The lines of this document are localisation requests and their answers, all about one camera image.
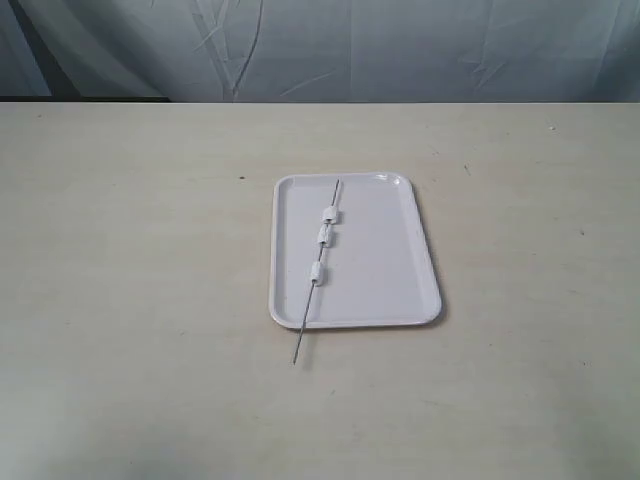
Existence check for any white block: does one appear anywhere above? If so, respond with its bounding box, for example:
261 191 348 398
322 205 340 225
317 224 333 248
310 261 326 286

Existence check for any white block top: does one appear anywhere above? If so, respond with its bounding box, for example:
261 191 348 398
322 205 340 225

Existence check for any white block bottom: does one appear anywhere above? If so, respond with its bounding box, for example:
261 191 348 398
310 261 326 286

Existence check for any thin metal skewer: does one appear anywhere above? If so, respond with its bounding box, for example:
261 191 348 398
292 179 341 365

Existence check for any white plastic tray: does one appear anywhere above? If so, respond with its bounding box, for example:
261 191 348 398
268 172 442 330

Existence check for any white backdrop curtain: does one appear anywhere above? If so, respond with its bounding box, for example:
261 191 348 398
1 1 639 103

